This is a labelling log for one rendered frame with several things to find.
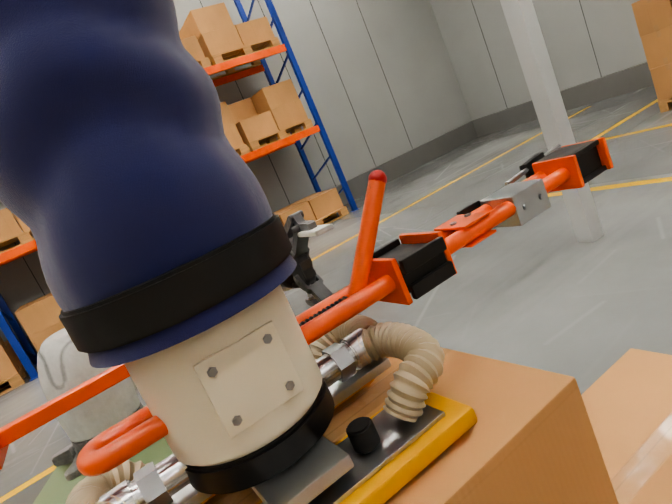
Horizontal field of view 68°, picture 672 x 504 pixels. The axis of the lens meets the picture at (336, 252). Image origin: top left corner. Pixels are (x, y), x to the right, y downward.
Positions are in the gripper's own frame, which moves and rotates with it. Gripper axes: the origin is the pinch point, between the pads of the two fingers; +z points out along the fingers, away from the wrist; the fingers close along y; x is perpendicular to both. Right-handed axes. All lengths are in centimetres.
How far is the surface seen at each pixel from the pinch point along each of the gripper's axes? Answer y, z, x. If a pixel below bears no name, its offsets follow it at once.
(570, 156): -3.0, 19.1, -32.3
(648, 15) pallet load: -9, -272, -626
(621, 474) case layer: 53, 14, -28
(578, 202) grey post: 78, -143, -245
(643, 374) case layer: 53, 3, -56
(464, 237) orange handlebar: -0.6, 18.3, -9.4
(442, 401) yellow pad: 10.6, 26.2, 7.5
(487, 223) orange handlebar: -0.6, 18.3, -13.9
